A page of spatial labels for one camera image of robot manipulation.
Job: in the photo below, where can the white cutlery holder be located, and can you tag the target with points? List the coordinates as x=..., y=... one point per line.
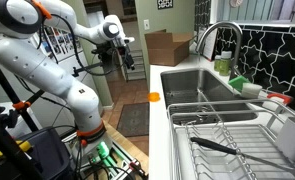
x=292, y=140

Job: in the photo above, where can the stainless steel sink basin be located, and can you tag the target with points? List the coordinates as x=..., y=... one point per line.
x=193, y=86

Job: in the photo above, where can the kitchen window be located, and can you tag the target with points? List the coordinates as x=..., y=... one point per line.
x=260, y=10

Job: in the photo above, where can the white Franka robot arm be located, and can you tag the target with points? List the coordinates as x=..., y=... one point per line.
x=37, y=66

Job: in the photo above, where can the white refrigerator with photos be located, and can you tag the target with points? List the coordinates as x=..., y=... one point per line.
x=63, y=50

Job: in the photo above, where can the black and white wall picture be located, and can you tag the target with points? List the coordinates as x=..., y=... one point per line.
x=165, y=4

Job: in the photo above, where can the brushed steel gooseneck faucet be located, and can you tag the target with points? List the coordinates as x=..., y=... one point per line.
x=235, y=36

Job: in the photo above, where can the black storage bin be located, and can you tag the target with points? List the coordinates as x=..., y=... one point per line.
x=50, y=153

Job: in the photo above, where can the red and white dish brush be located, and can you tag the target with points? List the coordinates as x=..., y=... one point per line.
x=278, y=99

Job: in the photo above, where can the small orange bowl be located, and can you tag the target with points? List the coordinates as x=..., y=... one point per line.
x=153, y=97

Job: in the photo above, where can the orange tripod clamp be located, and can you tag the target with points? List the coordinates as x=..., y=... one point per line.
x=20, y=105

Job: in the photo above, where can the dark floor mat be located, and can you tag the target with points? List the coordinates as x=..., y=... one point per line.
x=133, y=119

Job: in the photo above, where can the white light switch plate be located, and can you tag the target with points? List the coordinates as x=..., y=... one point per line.
x=146, y=24

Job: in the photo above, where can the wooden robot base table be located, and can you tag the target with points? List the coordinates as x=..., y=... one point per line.
x=127, y=143

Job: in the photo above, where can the white paper pad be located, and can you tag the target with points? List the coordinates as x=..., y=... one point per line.
x=209, y=43

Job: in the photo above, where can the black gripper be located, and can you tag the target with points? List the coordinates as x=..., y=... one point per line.
x=127, y=55

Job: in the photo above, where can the black tripod stand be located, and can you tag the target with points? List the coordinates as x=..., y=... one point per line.
x=7, y=90

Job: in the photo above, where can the green sponge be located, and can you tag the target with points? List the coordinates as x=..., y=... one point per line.
x=237, y=82

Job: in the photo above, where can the green clamp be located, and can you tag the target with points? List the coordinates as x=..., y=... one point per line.
x=105, y=151

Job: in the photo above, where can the metal step rack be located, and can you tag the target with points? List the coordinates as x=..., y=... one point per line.
x=137, y=66

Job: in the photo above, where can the brown cardboard box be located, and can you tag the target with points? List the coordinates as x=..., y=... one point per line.
x=167, y=48

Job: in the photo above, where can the tall green soap bottle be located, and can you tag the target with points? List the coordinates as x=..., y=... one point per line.
x=225, y=65

